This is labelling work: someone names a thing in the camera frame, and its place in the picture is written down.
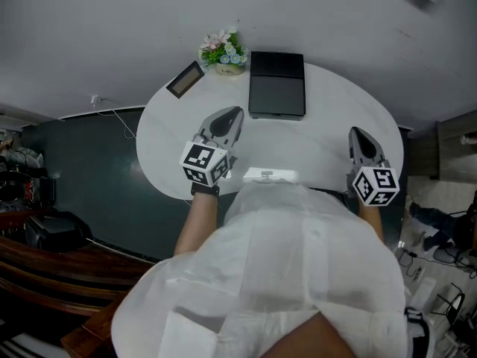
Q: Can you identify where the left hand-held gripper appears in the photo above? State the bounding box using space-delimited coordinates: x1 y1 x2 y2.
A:
180 105 246 187

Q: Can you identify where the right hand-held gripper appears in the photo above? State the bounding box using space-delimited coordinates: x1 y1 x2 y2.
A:
346 126 401 208

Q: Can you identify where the person's right forearm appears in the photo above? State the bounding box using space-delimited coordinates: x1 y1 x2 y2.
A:
357 203 385 242

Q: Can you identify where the person's left forearm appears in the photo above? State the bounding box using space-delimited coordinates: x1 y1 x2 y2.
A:
173 194 219 257

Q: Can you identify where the black box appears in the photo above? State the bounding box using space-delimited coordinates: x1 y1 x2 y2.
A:
247 50 306 121

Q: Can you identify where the black wristband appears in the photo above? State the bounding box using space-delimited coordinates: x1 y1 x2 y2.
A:
190 183 221 198

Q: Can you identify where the flower pot with artificial flowers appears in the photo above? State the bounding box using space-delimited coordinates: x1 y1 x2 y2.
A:
198 28 249 77

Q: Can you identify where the grey cabinet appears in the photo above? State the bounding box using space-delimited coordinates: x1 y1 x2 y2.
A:
435 110 477 180

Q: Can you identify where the person's white shirt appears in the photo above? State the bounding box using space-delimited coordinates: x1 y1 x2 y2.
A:
111 179 435 358

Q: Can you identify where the black chair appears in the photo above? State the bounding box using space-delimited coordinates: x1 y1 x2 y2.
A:
432 283 467 326

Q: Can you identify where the person's neck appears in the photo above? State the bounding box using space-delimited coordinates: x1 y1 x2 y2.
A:
271 310 361 358

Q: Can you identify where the black case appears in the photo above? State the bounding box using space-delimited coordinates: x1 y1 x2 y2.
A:
24 210 92 253

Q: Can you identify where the brown wooden bench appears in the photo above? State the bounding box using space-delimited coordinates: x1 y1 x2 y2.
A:
0 209 150 358

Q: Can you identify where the black picture frame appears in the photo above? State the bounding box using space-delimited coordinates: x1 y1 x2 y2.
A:
165 60 206 100

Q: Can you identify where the white charger with cable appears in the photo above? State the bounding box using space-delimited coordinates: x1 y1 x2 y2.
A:
90 94 138 140

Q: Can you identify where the white strap with black buckle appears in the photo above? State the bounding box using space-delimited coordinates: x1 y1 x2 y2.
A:
404 306 436 358

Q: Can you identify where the pile of bags and cables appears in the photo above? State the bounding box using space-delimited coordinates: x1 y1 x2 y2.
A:
0 132 57 204

